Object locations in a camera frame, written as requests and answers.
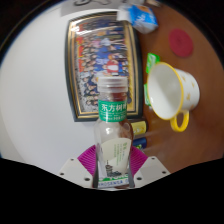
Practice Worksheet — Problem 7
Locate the framed group picture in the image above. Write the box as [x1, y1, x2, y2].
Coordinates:
[64, 11, 145, 123]

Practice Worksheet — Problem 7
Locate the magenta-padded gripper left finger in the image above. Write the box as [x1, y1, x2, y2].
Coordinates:
[58, 144, 99, 189]

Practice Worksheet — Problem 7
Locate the blue tissue pack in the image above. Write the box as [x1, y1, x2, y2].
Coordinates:
[116, 3, 159, 35]

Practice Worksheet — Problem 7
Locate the clear green-labelled drink bottle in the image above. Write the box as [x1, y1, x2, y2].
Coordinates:
[93, 75, 135, 188]

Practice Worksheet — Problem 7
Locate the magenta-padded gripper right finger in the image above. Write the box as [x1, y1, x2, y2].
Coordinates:
[126, 145, 171, 189]

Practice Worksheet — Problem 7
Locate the white mug with yellow handle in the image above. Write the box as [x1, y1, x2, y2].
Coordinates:
[146, 61, 201, 133]

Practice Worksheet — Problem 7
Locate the white printed gift bag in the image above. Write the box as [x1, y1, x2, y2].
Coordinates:
[59, 0, 118, 16]

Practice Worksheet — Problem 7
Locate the flat round red coaster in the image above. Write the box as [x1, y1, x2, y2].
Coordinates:
[168, 28, 195, 58]

